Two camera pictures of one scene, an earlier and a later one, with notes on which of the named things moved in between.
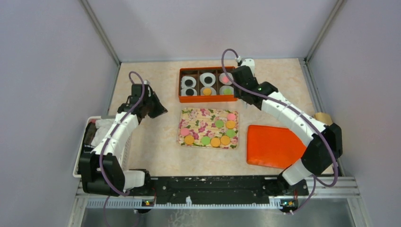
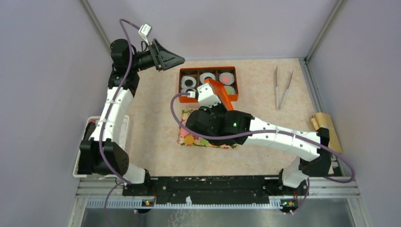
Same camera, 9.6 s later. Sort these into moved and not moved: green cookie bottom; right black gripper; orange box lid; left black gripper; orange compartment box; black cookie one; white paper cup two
Moved: orange box lid; left black gripper; right black gripper
Not moved: green cookie bottom; black cookie one; orange compartment box; white paper cup two
